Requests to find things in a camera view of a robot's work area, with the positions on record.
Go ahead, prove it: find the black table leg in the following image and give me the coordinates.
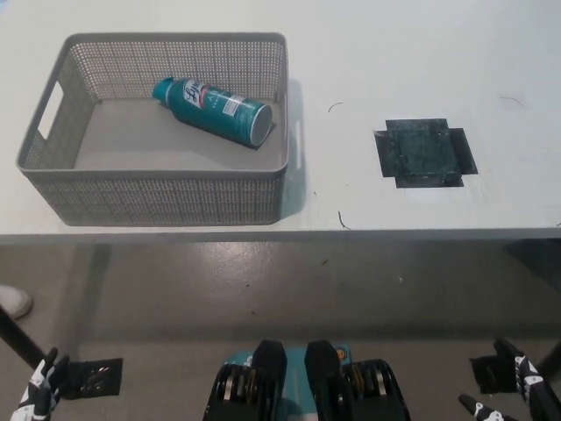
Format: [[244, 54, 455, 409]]
[[0, 304, 47, 368]]

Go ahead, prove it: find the black tape patch on table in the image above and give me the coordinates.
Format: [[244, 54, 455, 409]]
[[373, 118, 479, 189]]

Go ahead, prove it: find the white shoe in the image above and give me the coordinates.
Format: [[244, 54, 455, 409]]
[[0, 284, 35, 320]]

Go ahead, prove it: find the grey perforated plastic basket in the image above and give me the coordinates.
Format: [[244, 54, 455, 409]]
[[16, 31, 304, 227]]

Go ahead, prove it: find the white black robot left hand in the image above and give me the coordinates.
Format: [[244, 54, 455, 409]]
[[12, 346, 72, 421]]

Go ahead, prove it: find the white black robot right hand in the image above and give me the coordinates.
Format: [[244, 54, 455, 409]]
[[458, 336, 561, 421]]

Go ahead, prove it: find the teal air freshener spray can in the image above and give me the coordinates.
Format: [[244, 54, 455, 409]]
[[152, 76, 273, 151]]

